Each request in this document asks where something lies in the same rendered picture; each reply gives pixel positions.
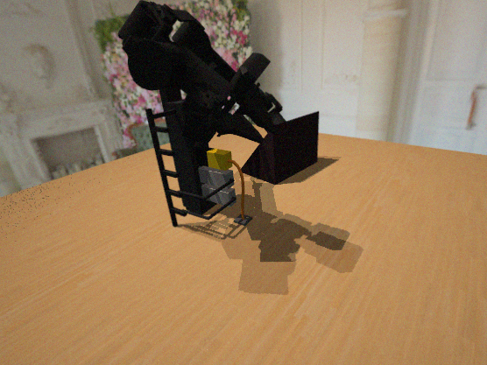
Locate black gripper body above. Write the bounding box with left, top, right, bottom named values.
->
left=183, top=53, right=271, bottom=145

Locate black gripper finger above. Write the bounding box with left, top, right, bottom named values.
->
left=235, top=83, right=276, bottom=134
left=217, top=113, right=264, bottom=144

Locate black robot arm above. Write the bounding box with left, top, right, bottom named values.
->
left=118, top=0, right=286, bottom=143

